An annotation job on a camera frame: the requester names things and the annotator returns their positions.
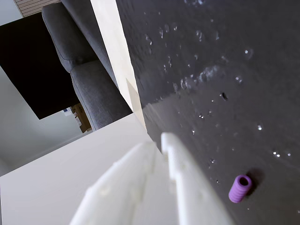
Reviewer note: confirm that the grey fabric sofa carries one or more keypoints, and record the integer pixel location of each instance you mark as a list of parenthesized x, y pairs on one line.
[(93, 93)]

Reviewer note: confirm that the black table mat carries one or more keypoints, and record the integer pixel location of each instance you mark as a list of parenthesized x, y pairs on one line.
[(211, 82)]

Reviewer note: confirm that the brown cardboard box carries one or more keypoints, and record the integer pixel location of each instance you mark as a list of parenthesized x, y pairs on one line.
[(82, 117)]

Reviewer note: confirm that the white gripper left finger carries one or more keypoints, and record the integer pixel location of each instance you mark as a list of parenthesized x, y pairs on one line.
[(122, 187)]

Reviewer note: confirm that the black flat panel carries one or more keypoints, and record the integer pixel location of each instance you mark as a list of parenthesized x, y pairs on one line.
[(30, 70)]

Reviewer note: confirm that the purple ribbed pen grip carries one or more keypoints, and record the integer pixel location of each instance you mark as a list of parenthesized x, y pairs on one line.
[(240, 189)]

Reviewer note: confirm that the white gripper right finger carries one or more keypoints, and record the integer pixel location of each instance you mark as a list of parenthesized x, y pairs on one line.
[(197, 192)]

